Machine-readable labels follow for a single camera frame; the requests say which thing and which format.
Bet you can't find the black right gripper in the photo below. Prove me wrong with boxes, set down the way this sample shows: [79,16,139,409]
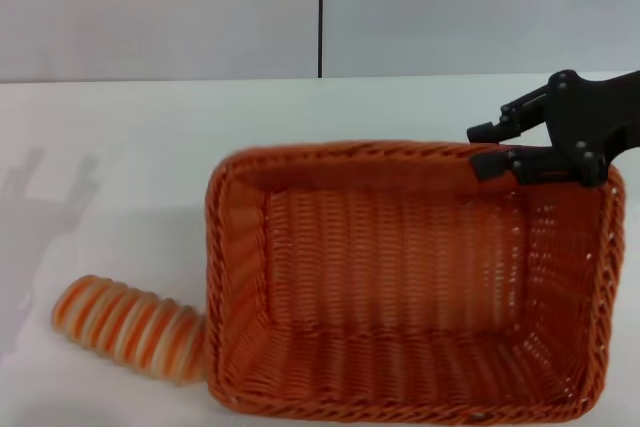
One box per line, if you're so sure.
[466,69,640,187]

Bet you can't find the orange woven rectangular basket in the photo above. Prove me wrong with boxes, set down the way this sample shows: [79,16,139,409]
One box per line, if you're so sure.
[204,139,627,427]

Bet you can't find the orange white striped bread roll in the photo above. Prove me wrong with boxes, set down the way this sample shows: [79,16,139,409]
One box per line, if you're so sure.
[51,274,207,389]

